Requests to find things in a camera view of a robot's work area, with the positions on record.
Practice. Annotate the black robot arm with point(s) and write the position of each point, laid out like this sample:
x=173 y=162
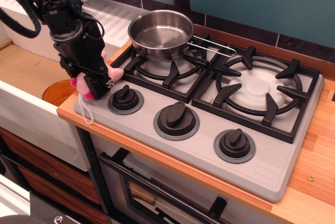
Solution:
x=58 y=15

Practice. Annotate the stainless steel pan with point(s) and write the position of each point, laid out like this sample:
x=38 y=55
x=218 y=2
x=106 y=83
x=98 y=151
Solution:
x=161 y=35

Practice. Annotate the grey toy stove top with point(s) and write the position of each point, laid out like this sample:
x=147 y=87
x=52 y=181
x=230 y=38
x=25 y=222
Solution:
x=266 y=174

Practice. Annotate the black burner grate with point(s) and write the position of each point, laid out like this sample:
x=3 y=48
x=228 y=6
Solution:
x=179 y=78
x=266 y=94

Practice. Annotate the toy oven door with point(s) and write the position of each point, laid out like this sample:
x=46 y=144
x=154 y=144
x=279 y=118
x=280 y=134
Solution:
x=202 y=197

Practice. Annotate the black right burner grate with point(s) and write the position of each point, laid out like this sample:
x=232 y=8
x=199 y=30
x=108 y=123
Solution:
x=266 y=94

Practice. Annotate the pink stuffed pig toy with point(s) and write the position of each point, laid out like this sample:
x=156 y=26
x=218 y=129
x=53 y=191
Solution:
x=78 y=82

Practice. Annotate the orange plastic bowl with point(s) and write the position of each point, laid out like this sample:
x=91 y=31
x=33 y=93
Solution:
x=58 y=92

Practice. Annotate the black middle stove knob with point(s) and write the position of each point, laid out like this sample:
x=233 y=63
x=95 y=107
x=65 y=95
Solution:
x=176 y=122

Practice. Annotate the black right stove knob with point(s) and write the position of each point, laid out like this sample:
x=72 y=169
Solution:
x=234 y=146

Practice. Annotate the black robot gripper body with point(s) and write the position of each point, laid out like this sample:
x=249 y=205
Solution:
x=83 y=45

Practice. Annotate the black left burner grate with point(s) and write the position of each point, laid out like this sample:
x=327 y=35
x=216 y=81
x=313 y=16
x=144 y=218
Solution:
x=179 y=78

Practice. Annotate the black oven door handle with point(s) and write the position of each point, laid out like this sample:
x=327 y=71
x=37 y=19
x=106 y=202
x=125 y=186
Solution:
x=156 y=201

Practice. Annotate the wooden drawer fronts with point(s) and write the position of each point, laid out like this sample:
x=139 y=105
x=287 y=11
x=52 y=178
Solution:
x=64 y=185

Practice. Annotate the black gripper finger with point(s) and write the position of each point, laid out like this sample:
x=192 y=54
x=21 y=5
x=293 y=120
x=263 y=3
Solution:
x=98 y=85
x=72 y=69

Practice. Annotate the black stove knob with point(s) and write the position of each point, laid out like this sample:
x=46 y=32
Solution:
x=234 y=146
x=125 y=101
x=176 y=122

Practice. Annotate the black left stove knob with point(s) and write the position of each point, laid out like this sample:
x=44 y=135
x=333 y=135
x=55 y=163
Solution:
x=125 y=101

